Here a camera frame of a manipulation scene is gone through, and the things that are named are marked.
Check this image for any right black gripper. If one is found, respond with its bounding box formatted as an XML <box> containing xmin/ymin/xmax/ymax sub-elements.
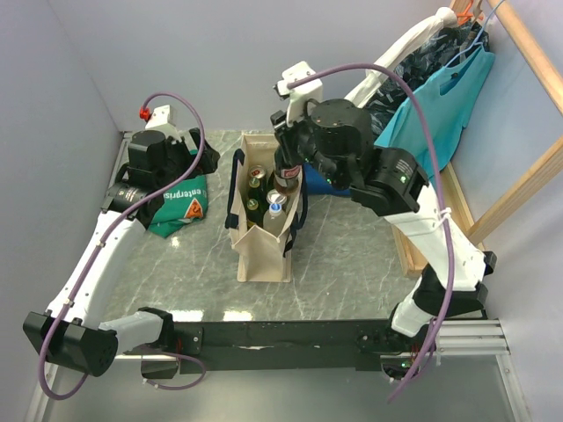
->
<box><xmin>271</xmin><ymin>96</ymin><xmax>347</xmax><ymax>191</ymax></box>

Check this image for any red cap cola bottle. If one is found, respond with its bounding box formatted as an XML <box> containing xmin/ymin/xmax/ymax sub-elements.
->
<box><xmin>273</xmin><ymin>147</ymin><xmax>302</xmax><ymax>194</ymax></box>

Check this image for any clear blue cap bottle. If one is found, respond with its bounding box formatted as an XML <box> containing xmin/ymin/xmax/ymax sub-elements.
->
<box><xmin>263</xmin><ymin>204</ymin><xmax>286</xmax><ymax>237</ymax></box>

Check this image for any beige canvas tote bag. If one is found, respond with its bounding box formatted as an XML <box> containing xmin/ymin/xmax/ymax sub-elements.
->
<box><xmin>225</xmin><ymin>134</ymin><xmax>308</xmax><ymax>283</ymax></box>

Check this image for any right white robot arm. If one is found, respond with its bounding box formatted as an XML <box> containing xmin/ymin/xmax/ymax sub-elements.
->
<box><xmin>270</xmin><ymin>99</ymin><xmax>496</xmax><ymax>350</ymax></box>

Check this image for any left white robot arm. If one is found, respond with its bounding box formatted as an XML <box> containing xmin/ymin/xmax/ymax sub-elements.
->
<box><xmin>23</xmin><ymin>127</ymin><xmax>220</xmax><ymax>377</ymax></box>

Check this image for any blue folded cloth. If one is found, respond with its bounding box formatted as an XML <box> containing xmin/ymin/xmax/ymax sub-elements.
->
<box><xmin>304</xmin><ymin>164</ymin><xmax>350</xmax><ymax>197</ymax></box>

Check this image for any green folded t-shirt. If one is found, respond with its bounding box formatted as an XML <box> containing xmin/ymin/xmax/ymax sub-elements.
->
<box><xmin>149</xmin><ymin>175</ymin><xmax>208</xmax><ymax>238</ymax></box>

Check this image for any silver top can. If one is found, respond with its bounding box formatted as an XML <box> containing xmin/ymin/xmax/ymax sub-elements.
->
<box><xmin>267</xmin><ymin>189</ymin><xmax>288</xmax><ymax>207</ymax></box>

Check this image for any green glass bottle middle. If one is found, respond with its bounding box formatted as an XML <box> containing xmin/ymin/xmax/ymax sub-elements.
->
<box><xmin>246</xmin><ymin>177</ymin><xmax>267</xmax><ymax>207</ymax></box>

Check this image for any green glass bottle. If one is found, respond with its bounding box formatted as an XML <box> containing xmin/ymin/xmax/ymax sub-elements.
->
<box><xmin>245</xmin><ymin>198</ymin><xmax>260</xmax><ymax>222</ymax></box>
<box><xmin>246</xmin><ymin>177</ymin><xmax>267</xmax><ymax>207</ymax></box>

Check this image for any green glass bottle near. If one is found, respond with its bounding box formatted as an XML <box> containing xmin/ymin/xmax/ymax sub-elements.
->
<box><xmin>245</xmin><ymin>198</ymin><xmax>260</xmax><ymax>222</ymax></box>

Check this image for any white hanging garment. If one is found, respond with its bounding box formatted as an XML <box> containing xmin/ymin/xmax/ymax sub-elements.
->
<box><xmin>345</xmin><ymin>7</ymin><xmax>457</xmax><ymax>108</ymax></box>

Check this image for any dark patterned hanging garment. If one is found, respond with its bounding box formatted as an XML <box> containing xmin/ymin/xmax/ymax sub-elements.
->
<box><xmin>364</xmin><ymin>22</ymin><xmax>489</xmax><ymax>139</ymax></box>

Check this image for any wooden clothes rack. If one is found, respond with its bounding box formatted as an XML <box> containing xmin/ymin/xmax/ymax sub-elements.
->
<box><xmin>389</xmin><ymin>0</ymin><xmax>563</xmax><ymax>277</ymax></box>

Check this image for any blue clothes hanger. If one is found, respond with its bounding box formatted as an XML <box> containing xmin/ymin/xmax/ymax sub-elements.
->
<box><xmin>442</xmin><ymin>0</ymin><xmax>507</xmax><ymax>69</ymax></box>

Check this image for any orange clothes hanger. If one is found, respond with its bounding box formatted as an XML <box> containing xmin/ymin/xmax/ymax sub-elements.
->
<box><xmin>450</xmin><ymin>0</ymin><xmax>482</xmax><ymax>25</ymax></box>

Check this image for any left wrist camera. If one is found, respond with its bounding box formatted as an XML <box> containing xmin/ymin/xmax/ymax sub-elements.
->
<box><xmin>144</xmin><ymin>105</ymin><xmax>177</xmax><ymax>135</ymax></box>

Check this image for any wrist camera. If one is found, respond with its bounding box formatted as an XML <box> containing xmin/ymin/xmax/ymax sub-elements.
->
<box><xmin>144</xmin><ymin>105</ymin><xmax>177</xmax><ymax>135</ymax></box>
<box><xmin>274</xmin><ymin>61</ymin><xmax>323</xmax><ymax>127</ymax></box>

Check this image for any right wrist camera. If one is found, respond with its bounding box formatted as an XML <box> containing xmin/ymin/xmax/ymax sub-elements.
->
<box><xmin>274</xmin><ymin>61</ymin><xmax>323</xmax><ymax>127</ymax></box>

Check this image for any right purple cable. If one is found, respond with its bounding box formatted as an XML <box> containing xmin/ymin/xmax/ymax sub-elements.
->
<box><xmin>289</xmin><ymin>63</ymin><xmax>455</xmax><ymax>404</ymax></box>

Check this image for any purple cable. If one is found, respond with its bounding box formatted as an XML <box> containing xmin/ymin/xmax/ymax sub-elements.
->
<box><xmin>289</xmin><ymin>63</ymin><xmax>455</xmax><ymax>404</ymax></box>
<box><xmin>37</xmin><ymin>91</ymin><xmax>207</xmax><ymax>400</ymax></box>

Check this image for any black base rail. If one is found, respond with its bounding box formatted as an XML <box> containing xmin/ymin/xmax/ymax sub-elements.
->
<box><xmin>140</xmin><ymin>318</ymin><xmax>435</xmax><ymax>379</ymax></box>

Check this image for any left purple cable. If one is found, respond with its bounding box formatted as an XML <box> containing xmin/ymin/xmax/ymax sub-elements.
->
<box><xmin>37</xmin><ymin>91</ymin><xmax>207</xmax><ymax>400</ymax></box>

